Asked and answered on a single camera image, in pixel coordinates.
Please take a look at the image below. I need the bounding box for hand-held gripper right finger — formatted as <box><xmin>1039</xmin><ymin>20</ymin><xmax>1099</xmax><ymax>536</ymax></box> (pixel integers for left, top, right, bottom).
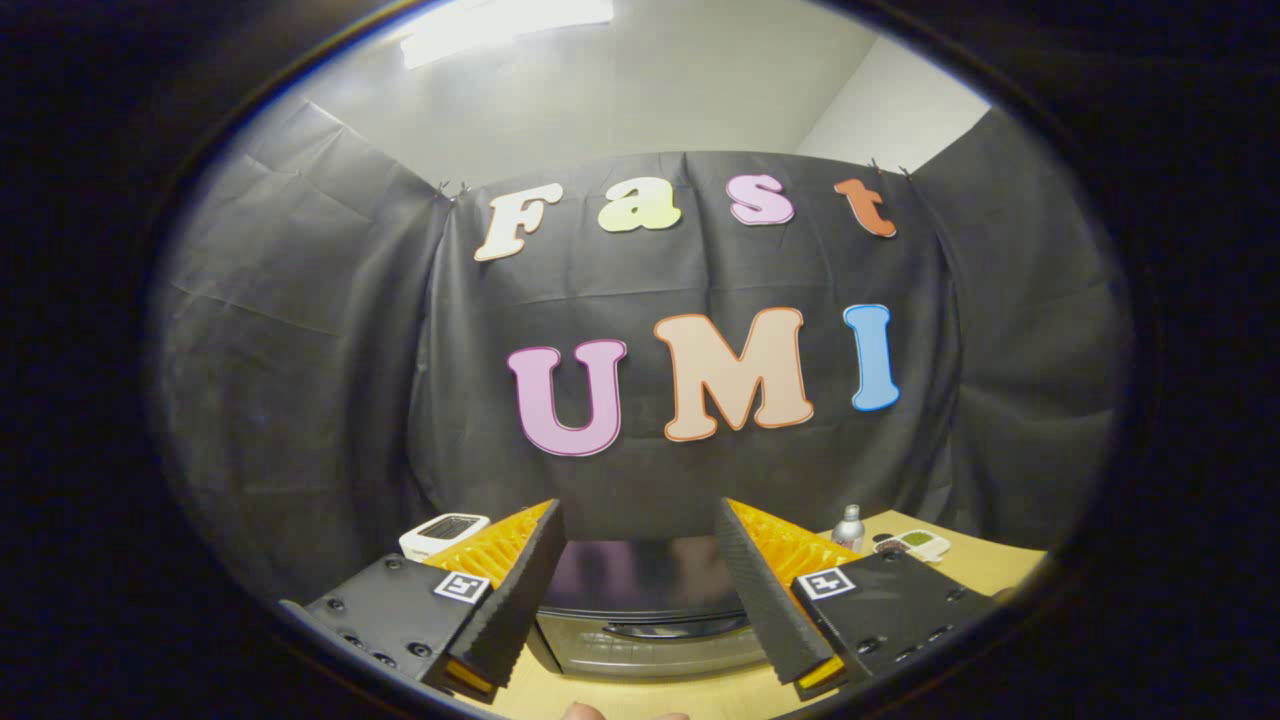
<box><xmin>712</xmin><ymin>497</ymin><xmax>1001</xmax><ymax>701</ymax></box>

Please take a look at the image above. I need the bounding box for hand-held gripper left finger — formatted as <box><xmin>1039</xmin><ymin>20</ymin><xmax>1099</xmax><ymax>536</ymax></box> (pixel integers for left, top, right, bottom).
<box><xmin>278</xmin><ymin>498</ymin><xmax>567</xmax><ymax>703</ymax></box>

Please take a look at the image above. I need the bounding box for black and silver toaster oven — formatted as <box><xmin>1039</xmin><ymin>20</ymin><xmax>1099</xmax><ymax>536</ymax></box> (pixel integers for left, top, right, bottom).
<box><xmin>527</xmin><ymin>536</ymin><xmax>776</xmax><ymax>683</ymax></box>

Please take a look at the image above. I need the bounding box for white countertop appliance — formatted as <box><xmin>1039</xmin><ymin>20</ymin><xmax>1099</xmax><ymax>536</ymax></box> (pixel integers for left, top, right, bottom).
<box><xmin>399</xmin><ymin>512</ymin><xmax>491</xmax><ymax>561</ymax></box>

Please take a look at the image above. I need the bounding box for white divided condiment tray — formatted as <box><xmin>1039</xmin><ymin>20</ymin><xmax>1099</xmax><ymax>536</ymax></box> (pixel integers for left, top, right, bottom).
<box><xmin>872</xmin><ymin>529</ymin><xmax>951</xmax><ymax>563</ymax></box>

